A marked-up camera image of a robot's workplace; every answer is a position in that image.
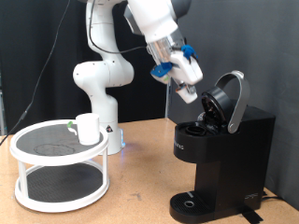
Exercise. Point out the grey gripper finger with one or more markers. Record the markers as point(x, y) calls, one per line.
point(191, 87)
point(180, 84)

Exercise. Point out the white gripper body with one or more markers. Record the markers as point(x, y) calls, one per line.
point(187, 70)

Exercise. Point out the orange-rimmed coffee pod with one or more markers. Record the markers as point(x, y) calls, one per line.
point(190, 97)

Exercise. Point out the black Keurig coffee machine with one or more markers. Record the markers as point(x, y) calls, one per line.
point(230, 161)

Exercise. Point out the white mug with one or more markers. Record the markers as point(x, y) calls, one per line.
point(88, 129)

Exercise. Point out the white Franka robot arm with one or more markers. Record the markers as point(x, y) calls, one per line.
point(102, 74)

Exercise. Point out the white two-tier turntable stand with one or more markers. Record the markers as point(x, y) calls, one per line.
point(46, 141)

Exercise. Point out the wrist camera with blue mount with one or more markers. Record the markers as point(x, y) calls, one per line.
point(161, 70)

